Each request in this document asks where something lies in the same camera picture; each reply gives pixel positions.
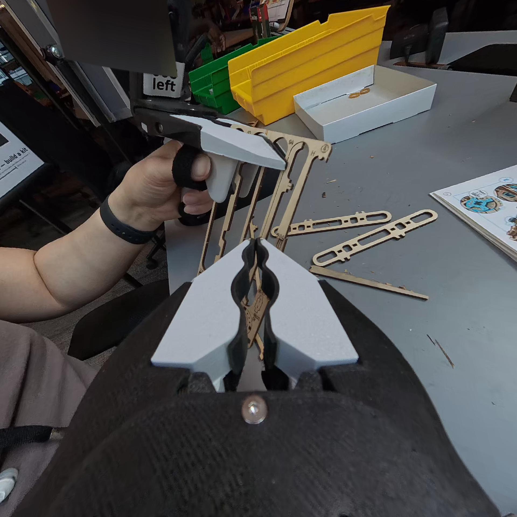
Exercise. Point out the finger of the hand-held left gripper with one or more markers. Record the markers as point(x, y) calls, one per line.
point(238, 143)
point(251, 179)

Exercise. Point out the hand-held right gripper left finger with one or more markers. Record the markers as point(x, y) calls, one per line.
point(194, 323)

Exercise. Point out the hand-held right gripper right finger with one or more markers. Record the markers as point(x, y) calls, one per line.
point(311, 319)

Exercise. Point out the wooden model parts sheet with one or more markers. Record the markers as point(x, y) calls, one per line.
point(317, 153)

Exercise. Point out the person's left forearm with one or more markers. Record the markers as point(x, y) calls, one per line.
point(60, 274)

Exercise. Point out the slotted wooden model part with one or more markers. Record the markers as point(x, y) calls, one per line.
point(352, 220)
point(396, 233)

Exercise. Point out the person's left hand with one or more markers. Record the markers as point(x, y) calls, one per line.
point(149, 190)

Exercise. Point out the thin wooden strip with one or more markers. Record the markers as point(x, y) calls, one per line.
point(363, 280)

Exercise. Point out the green plastic bin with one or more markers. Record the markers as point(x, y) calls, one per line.
point(214, 80)

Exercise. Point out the yellow plastic bin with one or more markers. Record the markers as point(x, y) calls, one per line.
point(282, 80)

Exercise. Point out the black wristband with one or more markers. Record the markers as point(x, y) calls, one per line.
point(121, 228)

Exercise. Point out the red green carton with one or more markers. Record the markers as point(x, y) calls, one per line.
point(260, 20)

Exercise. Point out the white cardboard box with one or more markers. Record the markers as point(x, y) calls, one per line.
point(363, 121)

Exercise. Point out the wooden splinter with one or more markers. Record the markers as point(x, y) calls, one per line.
point(444, 353)

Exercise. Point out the white printed paper sheet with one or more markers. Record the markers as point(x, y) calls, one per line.
point(278, 9)

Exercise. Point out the person's torso grey shirt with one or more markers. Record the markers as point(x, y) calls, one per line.
point(32, 371)

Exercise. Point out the printed instruction booklet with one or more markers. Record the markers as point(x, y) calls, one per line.
point(454, 202)

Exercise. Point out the grey metal frame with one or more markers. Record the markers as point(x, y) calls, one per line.
point(97, 93)

